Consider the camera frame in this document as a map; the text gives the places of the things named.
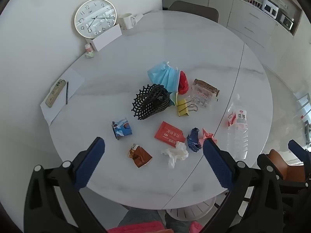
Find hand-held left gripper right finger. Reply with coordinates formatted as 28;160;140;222
202;138;284;233

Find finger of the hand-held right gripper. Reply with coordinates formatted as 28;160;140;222
257;153;285;179
288;139;311;163

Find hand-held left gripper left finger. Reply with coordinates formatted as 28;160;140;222
23;137;107;233

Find white tissue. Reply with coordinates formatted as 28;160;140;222
161;141;189;169

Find orange chair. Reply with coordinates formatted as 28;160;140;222
268;149;305;182

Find pink folded paper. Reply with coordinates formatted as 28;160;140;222
199;128;218;147

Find dark blue crumpled wrapper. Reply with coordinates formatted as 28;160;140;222
187;128;202;151

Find clear plastic water bottle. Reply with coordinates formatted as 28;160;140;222
226;94;249;161

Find blue white crumpled wrapper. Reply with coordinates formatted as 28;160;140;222
112;118;133;140

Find white round table base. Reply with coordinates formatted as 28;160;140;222
165;196;217;221

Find red flat packet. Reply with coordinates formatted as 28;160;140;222
154;121;183;147

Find yellow binder clip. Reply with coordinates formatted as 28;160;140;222
176;99;198;116

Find clear plastic blister tray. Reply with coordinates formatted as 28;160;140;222
190;84;215;108

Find person's grey trousers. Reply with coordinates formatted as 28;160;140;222
118;209;192;233

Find white paper sheet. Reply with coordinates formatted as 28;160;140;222
40;68;85;126

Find brown snack bar wrapper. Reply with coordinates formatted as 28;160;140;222
194;79;220;97

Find black mesh net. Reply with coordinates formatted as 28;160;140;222
131;84;170;120

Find person's pink floral clothing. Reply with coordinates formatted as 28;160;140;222
107;220;203;233

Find red plastic bag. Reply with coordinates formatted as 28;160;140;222
178;71;188;95

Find blue face mask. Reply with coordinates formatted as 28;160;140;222
147;60;181;93

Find white rectangular box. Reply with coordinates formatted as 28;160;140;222
85;23;122;52

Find dark microwave oven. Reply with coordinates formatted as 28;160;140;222
277;12;294;31

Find grey drawer cabinet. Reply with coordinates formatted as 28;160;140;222
226;0;304;51

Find white mug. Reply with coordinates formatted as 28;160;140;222
119;13;137;30

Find white countertop appliance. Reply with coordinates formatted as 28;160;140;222
262;0;279;14

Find grey dining chair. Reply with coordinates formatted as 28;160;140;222
168;1;219;23

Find round wall clock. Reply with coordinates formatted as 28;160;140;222
74;0;117;39

